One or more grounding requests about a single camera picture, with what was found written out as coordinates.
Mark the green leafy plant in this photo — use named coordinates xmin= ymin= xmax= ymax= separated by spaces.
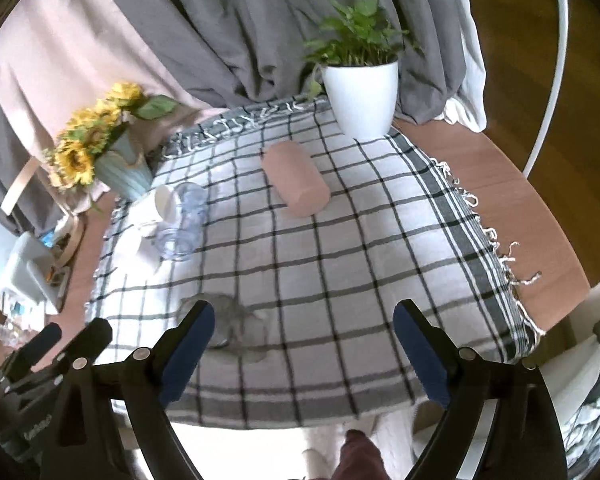
xmin=302 ymin=0 xmax=423 ymax=98

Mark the yellow sunflower bouquet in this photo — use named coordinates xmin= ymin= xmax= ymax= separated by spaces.
xmin=42 ymin=82 xmax=181 ymax=191

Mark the pink curtain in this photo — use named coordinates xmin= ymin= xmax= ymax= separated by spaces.
xmin=0 ymin=0 xmax=221 ymax=161

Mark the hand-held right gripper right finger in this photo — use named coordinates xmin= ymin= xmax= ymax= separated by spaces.
xmin=392 ymin=299 xmax=568 ymax=480

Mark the grey patterned cloth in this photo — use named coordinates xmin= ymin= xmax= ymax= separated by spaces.
xmin=562 ymin=320 xmax=600 ymax=467

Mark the white plastic box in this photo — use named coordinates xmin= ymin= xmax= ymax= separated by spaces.
xmin=2 ymin=232 xmax=65 ymax=315

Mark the clear plastic cup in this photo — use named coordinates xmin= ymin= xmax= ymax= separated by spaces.
xmin=155 ymin=182 xmax=208 ymax=261

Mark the clear glass cup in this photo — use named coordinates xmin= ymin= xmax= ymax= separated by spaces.
xmin=180 ymin=292 xmax=273 ymax=363

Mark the clear water bottle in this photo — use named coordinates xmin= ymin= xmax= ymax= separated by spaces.
xmin=0 ymin=311 xmax=32 ymax=347

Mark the white cup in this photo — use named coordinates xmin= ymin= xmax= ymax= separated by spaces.
xmin=129 ymin=184 xmax=180 ymax=227

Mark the checked fringed tablecloth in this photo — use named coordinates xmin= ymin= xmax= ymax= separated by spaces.
xmin=84 ymin=95 xmax=545 ymax=431

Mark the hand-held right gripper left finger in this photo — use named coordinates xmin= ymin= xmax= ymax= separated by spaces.
xmin=40 ymin=300 xmax=216 ymax=480

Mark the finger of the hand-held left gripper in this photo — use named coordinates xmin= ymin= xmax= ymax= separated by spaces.
xmin=5 ymin=322 xmax=63 ymax=372

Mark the round wooden stand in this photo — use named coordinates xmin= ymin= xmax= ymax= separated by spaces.
xmin=54 ymin=214 xmax=89 ymax=272

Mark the beige curtain tieback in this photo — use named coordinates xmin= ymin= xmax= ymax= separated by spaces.
xmin=0 ymin=157 xmax=39 ymax=214

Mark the light blue ribbed vase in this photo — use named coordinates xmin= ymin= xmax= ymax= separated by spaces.
xmin=94 ymin=127 xmax=153 ymax=201

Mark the white curtain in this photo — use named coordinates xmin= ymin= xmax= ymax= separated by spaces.
xmin=439 ymin=0 xmax=488 ymax=133

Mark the white curved tube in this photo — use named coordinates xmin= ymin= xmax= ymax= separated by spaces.
xmin=522 ymin=0 xmax=569 ymax=179

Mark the white plant pot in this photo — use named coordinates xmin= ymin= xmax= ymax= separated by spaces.
xmin=321 ymin=59 xmax=400 ymax=141

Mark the grey curtain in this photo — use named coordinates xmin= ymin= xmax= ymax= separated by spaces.
xmin=0 ymin=0 xmax=462 ymax=241

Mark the pink cup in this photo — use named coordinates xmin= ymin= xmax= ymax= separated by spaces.
xmin=261 ymin=141 xmax=331 ymax=218

